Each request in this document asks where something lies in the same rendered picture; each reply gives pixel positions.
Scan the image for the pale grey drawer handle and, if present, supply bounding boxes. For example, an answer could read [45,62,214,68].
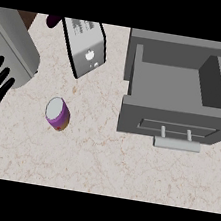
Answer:
[152,124,203,155]

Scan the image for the large rounded grey appliance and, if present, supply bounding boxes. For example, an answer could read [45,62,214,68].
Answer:
[0,7,49,94]

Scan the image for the grey box with black edges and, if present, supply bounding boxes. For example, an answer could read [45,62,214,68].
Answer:
[53,17,113,84]

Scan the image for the grey drawer front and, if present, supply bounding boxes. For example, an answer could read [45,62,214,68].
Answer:
[116,92,221,149]

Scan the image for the grey open drawer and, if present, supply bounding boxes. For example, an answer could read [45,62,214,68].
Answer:
[126,43,221,113]

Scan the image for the grey cabinet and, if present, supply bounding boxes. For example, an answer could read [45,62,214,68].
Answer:
[122,28,221,98]

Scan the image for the purple can with pale top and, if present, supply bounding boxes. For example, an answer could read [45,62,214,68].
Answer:
[42,95,74,133]

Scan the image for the dark purple vegetable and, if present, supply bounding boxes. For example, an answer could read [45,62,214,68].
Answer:
[45,14,64,31]

